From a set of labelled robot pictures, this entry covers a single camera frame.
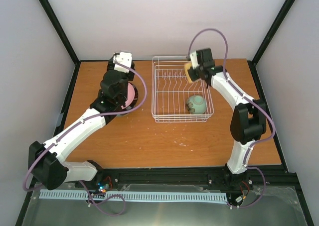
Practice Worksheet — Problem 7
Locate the yellow mug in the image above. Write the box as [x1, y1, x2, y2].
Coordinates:
[184, 62, 196, 83]

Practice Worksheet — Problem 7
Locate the teal ceramic bowl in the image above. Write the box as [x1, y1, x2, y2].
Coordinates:
[185, 95, 207, 114]

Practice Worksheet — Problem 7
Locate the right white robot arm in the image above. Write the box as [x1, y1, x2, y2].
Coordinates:
[184, 48, 266, 174]

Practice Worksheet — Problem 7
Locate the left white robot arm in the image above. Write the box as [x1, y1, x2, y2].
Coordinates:
[25, 56, 137, 190]

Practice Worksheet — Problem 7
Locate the pink plate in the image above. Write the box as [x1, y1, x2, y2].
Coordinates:
[122, 83, 135, 110]

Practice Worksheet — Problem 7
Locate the dark striped plate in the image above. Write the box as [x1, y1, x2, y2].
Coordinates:
[122, 84, 139, 111]

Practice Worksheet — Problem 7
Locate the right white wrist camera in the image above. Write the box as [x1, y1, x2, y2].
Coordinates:
[189, 51, 199, 69]

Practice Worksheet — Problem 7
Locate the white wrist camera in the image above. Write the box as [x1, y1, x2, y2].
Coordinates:
[113, 52, 133, 69]
[189, 51, 199, 69]

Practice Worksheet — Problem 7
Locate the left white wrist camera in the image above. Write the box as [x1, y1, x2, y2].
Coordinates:
[113, 52, 133, 69]

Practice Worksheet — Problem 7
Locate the white wire dish rack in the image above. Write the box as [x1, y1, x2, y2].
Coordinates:
[152, 56, 214, 123]

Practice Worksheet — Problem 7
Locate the light blue cable duct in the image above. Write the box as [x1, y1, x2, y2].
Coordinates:
[38, 190, 228, 204]

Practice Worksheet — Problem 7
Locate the black aluminium frame rail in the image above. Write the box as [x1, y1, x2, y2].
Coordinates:
[32, 166, 299, 190]

